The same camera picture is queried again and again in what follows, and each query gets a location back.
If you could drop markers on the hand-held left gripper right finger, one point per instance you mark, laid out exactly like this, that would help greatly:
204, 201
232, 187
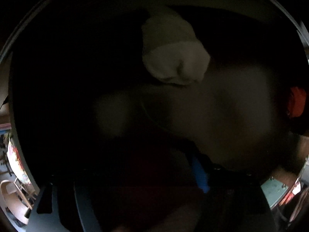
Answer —
200, 174

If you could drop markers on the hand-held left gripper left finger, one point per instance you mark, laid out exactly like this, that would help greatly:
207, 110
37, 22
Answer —
83, 205

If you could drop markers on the beige underwear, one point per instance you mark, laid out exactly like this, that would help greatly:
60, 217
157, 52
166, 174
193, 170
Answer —
229, 116

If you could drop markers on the bright red underwear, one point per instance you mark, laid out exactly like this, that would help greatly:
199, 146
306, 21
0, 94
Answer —
297, 101

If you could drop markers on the white sock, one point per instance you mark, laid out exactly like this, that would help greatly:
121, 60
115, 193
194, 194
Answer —
173, 50

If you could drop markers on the dark wooden drawer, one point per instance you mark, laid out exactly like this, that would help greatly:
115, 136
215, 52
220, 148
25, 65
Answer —
60, 77

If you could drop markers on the wooden chair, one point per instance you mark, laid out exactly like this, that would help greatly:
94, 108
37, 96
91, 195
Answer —
14, 198

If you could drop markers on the pale green metal plate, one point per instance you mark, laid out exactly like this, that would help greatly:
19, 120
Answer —
277, 192

